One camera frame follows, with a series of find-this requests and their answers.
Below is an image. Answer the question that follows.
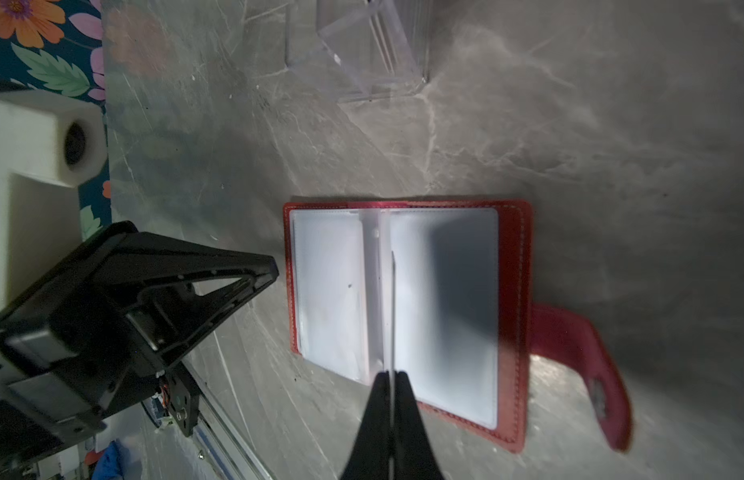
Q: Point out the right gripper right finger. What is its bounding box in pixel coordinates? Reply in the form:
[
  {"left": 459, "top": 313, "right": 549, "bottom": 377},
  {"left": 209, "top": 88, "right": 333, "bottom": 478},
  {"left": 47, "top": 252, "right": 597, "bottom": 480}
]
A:
[{"left": 392, "top": 371, "right": 444, "bottom": 480}]

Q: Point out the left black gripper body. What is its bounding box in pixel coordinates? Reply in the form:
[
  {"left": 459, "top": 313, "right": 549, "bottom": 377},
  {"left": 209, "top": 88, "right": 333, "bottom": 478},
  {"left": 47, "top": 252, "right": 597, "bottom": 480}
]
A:
[{"left": 0, "top": 221, "right": 168, "bottom": 462}]

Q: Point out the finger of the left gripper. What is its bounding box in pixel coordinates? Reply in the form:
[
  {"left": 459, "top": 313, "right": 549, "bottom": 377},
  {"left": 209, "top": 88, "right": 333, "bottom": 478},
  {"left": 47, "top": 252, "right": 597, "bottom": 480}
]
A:
[
  {"left": 86, "top": 230, "right": 279, "bottom": 288},
  {"left": 125, "top": 275, "right": 276, "bottom": 377}
]

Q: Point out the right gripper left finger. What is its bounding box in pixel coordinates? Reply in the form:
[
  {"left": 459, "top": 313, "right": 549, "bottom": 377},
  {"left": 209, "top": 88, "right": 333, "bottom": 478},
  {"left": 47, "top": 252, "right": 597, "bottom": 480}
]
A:
[{"left": 340, "top": 372, "right": 392, "bottom": 480}]

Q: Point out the red card holder wallet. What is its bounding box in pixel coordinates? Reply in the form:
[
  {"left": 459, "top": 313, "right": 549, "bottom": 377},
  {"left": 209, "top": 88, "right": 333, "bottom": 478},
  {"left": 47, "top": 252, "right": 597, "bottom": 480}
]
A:
[{"left": 283, "top": 200, "right": 633, "bottom": 453}]

